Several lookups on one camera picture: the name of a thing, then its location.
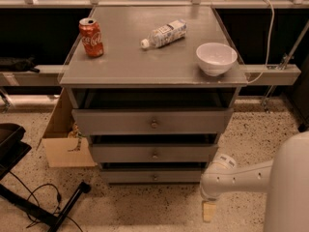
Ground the grey drawer cabinet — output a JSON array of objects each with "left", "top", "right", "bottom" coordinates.
[{"left": 61, "top": 6, "right": 246, "bottom": 172}]

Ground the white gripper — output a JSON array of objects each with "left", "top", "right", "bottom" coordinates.
[{"left": 200, "top": 154, "right": 237, "bottom": 222}]

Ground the grey drawer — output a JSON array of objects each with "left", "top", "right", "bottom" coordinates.
[
  {"left": 72, "top": 108, "right": 233, "bottom": 135},
  {"left": 90, "top": 144, "right": 218, "bottom": 163},
  {"left": 101, "top": 168, "right": 202, "bottom": 184}
]

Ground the white hanging cable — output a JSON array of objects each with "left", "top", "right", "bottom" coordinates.
[{"left": 246, "top": 0, "right": 275, "bottom": 85}]

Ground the clear plastic water bottle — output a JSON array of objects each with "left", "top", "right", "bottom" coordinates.
[{"left": 140, "top": 19, "right": 187, "bottom": 49}]

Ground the black floor cable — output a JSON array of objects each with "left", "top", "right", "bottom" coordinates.
[{"left": 7, "top": 171, "right": 84, "bottom": 232}]

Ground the black bag on shelf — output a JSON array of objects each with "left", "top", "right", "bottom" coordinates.
[{"left": 0, "top": 57, "right": 40, "bottom": 73}]

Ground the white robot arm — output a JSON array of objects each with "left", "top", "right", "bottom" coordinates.
[{"left": 200, "top": 131, "right": 309, "bottom": 232}]

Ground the grey bottom drawer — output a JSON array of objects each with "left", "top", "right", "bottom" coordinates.
[{"left": 101, "top": 168, "right": 202, "bottom": 184}]

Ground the cardboard box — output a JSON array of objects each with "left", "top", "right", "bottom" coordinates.
[{"left": 42, "top": 90, "right": 97, "bottom": 167}]

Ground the grey top drawer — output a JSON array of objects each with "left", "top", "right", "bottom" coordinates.
[{"left": 72, "top": 108, "right": 233, "bottom": 135}]

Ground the red cola can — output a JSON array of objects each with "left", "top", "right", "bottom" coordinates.
[{"left": 79, "top": 17, "right": 104, "bottom": 57}]

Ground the grey middle drawer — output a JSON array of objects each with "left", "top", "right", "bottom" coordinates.
[{"left": 90, "top": 144, "right": 218, "bottom": 163}]

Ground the white bowl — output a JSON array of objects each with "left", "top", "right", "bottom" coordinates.
[{"left": 196, "top": 43, "right": 238, "bottom": 76}]

